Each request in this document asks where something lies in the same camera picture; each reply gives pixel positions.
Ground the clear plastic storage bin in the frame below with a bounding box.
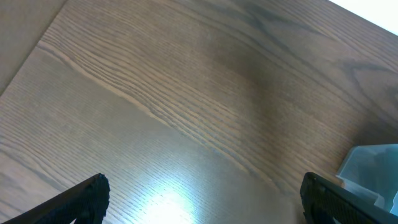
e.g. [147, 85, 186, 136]
[336, 144, 397, 215]

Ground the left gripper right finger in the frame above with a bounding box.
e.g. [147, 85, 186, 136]
[300, 172, 397, 224]

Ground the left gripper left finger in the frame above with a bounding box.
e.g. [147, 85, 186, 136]
[4, 173, 110, 224]

